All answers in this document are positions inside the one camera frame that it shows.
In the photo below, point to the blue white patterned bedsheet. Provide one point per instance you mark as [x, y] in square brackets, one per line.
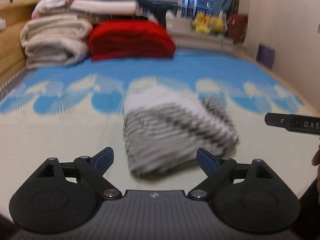
[75, 111]

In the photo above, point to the yellow plush toy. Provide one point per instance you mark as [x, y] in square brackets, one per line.
[207, 24]

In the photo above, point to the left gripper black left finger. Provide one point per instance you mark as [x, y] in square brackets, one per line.
[59, 197]

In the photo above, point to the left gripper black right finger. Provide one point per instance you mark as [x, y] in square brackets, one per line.
[248, 197]

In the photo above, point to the dark red bag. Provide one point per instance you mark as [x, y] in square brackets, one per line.
[237, 27]

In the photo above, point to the person's right hand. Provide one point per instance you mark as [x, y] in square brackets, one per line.
[316, 159]

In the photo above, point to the white pink folded towel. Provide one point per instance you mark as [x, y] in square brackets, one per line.
[95, 7]

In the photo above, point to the red folded blanket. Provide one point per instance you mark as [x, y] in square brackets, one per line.
[130, 38]

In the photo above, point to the cream folded quilt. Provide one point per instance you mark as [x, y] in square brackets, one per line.
[58, 40]

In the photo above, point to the black white striped garment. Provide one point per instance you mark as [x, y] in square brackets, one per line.
[163, 129]

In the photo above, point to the purple box by wall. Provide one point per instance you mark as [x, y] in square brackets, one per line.
[265, 56]

